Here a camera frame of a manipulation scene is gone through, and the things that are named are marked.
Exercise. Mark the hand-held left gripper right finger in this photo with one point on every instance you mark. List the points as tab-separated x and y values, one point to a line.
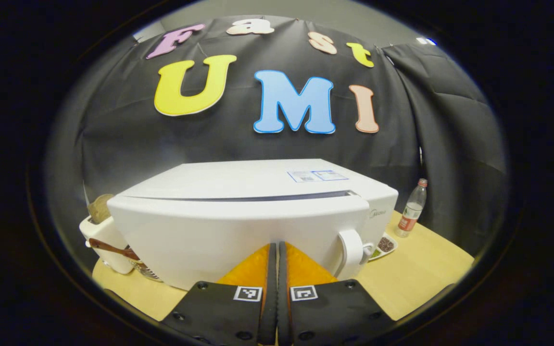
283	302

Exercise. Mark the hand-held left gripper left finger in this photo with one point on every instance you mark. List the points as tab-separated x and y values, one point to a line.
270	302

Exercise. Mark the white microwave oven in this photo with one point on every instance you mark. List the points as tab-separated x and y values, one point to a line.
209	230

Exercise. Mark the white divided dish of beans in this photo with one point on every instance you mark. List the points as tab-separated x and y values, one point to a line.
386	245

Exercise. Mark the clear plastic bottle red label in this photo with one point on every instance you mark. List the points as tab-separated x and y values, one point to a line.
411	211

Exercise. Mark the white toaster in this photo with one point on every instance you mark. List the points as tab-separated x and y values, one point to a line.
101	231

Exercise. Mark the brown bread slice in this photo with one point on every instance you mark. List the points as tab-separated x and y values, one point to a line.
99	209

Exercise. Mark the small ceiling spotlight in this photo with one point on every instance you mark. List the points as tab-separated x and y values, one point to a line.
425	41

